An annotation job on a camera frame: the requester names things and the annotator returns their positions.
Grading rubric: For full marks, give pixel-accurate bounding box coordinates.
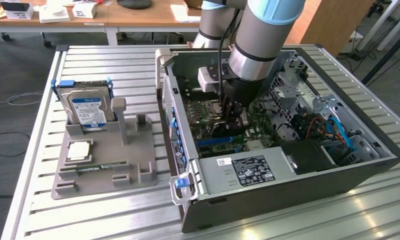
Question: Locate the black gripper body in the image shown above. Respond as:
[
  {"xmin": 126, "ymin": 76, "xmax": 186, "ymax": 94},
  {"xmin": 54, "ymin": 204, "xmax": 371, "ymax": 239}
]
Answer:
[{"xmin": 221, "ymin": 77, "xmax": 265, "ymax": 107}]

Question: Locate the green black graphics card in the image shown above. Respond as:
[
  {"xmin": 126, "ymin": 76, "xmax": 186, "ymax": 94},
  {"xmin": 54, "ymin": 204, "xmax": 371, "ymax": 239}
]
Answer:
[{"xmin": 209, "ymin": 121, "xmax": 247, "ymax": 141}]

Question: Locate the green motherboard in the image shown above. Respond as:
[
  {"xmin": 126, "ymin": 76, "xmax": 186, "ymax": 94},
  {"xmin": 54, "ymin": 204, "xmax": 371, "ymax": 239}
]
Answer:
[{"xmin": 181, "ymin": 86, "xmax": 283, "ymax": 158}]

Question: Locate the perforated metal drive cage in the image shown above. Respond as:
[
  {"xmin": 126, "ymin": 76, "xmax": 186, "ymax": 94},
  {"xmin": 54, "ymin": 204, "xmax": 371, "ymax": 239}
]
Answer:
[{"xmin": 267, "ymin": 71, "xmax": 322, "ymax": 126}]

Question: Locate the grey power supply unit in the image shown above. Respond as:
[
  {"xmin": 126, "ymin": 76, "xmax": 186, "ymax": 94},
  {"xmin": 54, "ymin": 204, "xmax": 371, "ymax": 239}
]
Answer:
[{"xmin": 195, "ymin": 146, "xmax": 299, "ymax": 195}]

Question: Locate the black fan shroud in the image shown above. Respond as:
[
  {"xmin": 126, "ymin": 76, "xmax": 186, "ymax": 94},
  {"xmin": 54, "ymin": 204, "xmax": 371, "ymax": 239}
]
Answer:
[{"xmin": 281, "ymin": 139, "xmax": 337, "ymax": 175}]

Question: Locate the blue case latch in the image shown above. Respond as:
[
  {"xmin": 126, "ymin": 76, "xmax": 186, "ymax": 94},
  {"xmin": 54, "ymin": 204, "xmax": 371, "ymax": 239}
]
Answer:
[{"xmin": 173, "ymin": 177, "xmax": 190, "ymax": 190}]

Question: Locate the black open PC case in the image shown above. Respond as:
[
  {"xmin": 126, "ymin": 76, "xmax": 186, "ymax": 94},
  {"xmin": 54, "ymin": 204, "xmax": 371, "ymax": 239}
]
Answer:
[{"xmin": 154, "ymin": 44, "xmax": 400, "ymax": 234}]

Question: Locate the white paper stack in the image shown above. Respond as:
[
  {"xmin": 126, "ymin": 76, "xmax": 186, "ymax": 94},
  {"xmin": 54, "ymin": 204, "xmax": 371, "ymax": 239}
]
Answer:
[{"xmin": 169, "ymin": 4, "xmax": 202, "ymax": 24}]

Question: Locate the white floor device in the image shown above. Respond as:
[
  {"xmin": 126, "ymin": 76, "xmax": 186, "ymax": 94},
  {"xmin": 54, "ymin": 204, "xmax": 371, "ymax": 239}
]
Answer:
[{"xmin": 338, "ymin": 31, "xmax": 363, "ymax": 55}]

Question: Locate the wooden cabinet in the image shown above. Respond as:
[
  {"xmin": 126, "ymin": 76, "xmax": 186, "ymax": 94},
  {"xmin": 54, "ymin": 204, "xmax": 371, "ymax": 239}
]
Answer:
[{"xmin": 283, "ymin": 0, "xmax": 377, "ymax": 58}]

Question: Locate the silver metal disk bay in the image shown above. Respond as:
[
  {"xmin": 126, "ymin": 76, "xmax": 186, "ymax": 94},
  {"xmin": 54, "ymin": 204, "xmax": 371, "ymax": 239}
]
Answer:
[{"xmin": 321, "ymin": 132, "xmax": 382, "ymax": 168}]

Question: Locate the grey plastic parts rack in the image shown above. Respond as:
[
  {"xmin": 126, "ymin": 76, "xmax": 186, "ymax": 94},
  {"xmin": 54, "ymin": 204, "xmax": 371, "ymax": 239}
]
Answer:
[{"xmin": 50, "ymin": 97, "xmax": 159, "ymax": 200}]

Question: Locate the hard disk in blue caddy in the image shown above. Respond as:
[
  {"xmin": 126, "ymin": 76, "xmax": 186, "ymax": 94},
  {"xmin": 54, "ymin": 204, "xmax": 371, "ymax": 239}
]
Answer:
[{"xmin": 49, "ymin": 77, "xmax": 117, "ymax": 131}]

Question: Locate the wooden desk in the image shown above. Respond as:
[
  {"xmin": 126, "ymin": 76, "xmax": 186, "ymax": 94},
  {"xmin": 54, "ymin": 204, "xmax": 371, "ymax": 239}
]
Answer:
[{"xmin": 0, "ymin": 0, "xmax": 293, "ymax": 47}]

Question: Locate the black slanted pole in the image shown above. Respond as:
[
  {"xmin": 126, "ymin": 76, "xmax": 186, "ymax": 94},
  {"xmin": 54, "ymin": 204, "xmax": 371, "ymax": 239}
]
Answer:
[{"xmin": 361, "ymin": 27, "xmax": 400, "ymax": 85}]

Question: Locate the silver CPU chip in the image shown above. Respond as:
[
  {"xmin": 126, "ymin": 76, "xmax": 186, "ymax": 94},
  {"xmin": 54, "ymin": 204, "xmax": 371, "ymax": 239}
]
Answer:
[{"xmin": 65, "ymin": 141, "xmax": 93, "ymax": 162}]

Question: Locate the black monitor base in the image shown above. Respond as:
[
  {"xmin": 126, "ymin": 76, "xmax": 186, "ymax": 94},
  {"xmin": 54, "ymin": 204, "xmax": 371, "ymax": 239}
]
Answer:
[{"xmin": 115, "ymin": 0, "xmax": 153, "ymax": 10}]

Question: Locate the small white labelled box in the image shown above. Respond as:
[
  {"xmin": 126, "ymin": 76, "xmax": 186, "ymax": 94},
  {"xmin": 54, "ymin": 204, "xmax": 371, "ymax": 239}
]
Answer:
[{"xmin": 71, "ymin": 2, "xmax": 98, "ymax": 19}]

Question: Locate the white round dish on box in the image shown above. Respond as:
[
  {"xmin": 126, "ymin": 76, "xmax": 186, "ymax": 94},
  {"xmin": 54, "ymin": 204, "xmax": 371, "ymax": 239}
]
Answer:
[{"xmin": 37, "ymin": 3, "xmax": 70, "ymax": 24}]

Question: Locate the white box with black print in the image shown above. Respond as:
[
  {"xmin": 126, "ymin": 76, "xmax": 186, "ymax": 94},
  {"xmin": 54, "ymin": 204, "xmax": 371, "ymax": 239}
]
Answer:
[{"xmin": 3, "ymin": 2, "xmax": 34, "ymax": 20}]

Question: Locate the CPU socket with metal frame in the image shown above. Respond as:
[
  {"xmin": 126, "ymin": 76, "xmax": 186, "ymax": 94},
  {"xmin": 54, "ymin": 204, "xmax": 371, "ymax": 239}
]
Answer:
[{"xmin": 201, "ymin": 99, "xmax": 226, "ymax": 120}]

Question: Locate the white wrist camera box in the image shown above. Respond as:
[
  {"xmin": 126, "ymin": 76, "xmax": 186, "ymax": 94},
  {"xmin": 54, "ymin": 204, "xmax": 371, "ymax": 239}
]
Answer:
[{"xmin": 195, "ymin": 66, "xmax": 234, "ymax": 93}]

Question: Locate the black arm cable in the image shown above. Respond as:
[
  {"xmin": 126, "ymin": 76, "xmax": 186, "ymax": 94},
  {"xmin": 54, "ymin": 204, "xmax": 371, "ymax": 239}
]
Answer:
[{"xmin": 217, "ymin": 7, "xmax": 246, "ymax": 98}]

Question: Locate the orange wire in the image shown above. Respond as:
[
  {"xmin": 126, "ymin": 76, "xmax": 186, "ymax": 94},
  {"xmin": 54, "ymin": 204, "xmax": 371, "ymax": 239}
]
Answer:
[{"xmin": 303, "ymin": 117, "xmax": 323, "ymax": 140}]

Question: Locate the blue wire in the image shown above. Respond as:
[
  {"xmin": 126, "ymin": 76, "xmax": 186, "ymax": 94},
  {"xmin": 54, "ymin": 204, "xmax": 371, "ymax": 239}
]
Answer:
[{"xmin": 327, "ymin": 116, "xmax": 359, "ymax": 152}]

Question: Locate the white floor cable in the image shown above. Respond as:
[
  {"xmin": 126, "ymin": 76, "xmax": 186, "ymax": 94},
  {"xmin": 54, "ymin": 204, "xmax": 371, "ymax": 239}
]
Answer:
[{"xmin": 0, "ymin": 91, "xmax": 43, "ymax": 106}]

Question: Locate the black floor cable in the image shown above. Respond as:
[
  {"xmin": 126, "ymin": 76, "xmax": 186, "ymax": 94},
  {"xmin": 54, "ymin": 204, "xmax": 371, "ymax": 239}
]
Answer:
[{"xmin": 0, "ymin": 132, "xmax": 30, "ymax": 158}]

